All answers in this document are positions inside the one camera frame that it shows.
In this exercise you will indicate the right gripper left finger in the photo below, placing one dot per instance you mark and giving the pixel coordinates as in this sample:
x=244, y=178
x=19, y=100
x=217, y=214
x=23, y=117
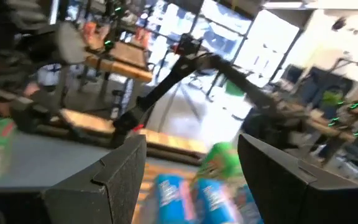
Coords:
x=113, y=193

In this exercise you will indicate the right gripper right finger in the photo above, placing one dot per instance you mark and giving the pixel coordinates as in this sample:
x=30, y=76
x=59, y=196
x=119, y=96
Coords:
x=284, y=193

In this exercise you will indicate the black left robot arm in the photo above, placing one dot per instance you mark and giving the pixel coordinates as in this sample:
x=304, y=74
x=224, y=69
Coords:
x=163, y=90

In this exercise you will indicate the long wooden workbench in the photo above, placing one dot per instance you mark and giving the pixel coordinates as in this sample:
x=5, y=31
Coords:
x=322, y=124

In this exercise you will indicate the grey table mat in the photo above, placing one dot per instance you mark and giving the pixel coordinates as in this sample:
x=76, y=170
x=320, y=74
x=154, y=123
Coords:
x=42, y=161

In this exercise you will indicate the green potted plant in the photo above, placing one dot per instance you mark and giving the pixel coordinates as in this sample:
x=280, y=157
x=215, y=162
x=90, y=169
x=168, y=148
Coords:
x=331, y=98

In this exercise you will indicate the dark partition panel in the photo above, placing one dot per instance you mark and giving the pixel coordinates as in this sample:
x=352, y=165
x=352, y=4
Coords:
x=319, y=84

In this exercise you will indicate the green panel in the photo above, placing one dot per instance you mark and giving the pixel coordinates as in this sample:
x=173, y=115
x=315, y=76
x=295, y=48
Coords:
x=235, y=88

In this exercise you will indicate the black monitor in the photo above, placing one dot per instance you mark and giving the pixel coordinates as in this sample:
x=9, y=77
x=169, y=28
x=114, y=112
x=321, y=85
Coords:
x=292, y=73

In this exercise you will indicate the wooden background table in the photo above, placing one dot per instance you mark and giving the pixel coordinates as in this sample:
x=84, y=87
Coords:
x=126, y=70

